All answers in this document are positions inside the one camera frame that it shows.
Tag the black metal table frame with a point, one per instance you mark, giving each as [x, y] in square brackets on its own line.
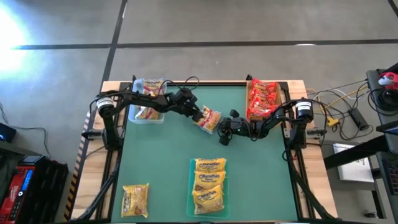
[217, 83]

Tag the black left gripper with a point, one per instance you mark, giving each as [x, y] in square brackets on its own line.
[186, 107]

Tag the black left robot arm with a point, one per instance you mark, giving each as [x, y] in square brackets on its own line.
[140, 100]

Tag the black crate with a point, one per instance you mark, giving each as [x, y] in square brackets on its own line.
[49, 186]

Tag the red white object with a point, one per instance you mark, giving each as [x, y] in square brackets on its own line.
[387, 80]

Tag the black keyboard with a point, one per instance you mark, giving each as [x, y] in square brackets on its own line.
[391, 175]

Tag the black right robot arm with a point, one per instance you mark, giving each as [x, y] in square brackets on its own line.
[280, 116]

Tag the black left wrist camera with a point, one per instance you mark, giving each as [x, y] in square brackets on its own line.
[186, 95]

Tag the blue-edged beef noodle packet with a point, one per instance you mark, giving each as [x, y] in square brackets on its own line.
[153, 84]
[210, 119]
[147, 114]

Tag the green table mat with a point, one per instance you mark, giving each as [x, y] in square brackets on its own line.
[174, 155]

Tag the black desk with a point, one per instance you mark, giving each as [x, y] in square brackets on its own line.
[388, 146]

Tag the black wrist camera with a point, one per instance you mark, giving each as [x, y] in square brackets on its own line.
[186, 95]
[224, 127]

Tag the black power adapter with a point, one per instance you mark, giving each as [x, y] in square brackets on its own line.
[358, 117]

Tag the small black device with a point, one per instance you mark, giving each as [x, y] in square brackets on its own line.
[6, 133]

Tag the yellow black hazard strip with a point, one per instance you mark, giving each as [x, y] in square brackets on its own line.
[72, 193]

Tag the yellow Maruchan noodle packet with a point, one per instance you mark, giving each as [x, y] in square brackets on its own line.
[209, 180]
[207, 200]
[211, 165]
[135, 200]

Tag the light blue plastic bin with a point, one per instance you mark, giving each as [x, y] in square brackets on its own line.
[133, 115]

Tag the green plastic bin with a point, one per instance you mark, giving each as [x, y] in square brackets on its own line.
[189, 186]

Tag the tan wooden bin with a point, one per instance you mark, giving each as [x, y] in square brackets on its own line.
[281, 93]

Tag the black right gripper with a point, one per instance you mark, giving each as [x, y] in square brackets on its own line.
[241, 127]

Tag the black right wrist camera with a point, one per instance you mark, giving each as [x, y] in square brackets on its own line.
[224, 127]

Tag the white paper sheet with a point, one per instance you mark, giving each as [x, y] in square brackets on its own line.
[354, 165]

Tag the red device with screen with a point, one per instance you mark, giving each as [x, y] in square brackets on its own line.
[12, 193]

